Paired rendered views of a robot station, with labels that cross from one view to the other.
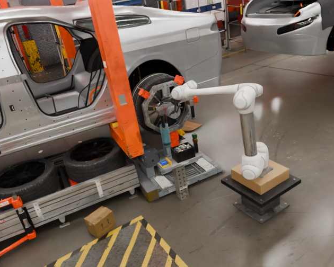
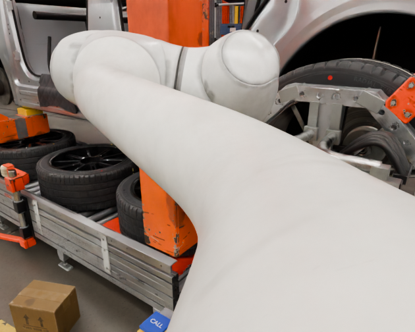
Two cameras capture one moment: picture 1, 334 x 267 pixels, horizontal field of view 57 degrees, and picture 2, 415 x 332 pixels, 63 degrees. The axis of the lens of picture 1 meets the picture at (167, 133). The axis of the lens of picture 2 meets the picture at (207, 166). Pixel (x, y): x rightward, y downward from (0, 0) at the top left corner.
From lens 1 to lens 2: 251 cm
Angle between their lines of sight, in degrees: 52
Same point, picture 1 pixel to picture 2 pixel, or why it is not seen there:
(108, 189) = (119, 271)
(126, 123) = not seen: hidden behind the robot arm
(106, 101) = not seen: hidden behind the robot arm
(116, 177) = (134, 259)
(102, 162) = (137, 213)
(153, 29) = not seen: outside the picture
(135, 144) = (161, 219)
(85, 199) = (86, 253)
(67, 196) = (66, 226)
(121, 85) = (147, 27)
